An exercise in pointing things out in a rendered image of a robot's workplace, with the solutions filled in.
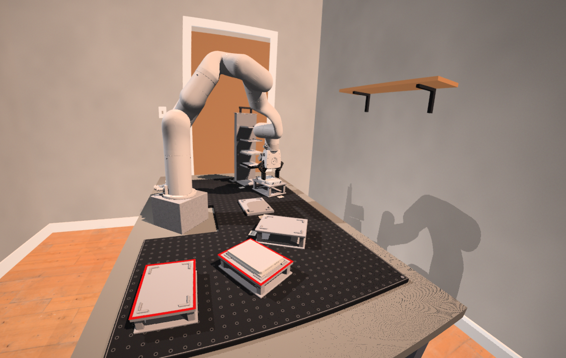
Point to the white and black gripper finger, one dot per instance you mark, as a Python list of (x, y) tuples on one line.
[(262, 170), (278, 170)]

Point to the beige rectangular nest with red border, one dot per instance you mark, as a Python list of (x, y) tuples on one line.
[(166, 297)]

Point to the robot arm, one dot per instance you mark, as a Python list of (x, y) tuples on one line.
[(176, 123)]

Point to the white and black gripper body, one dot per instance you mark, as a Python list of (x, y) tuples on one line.
[(272, 159)]

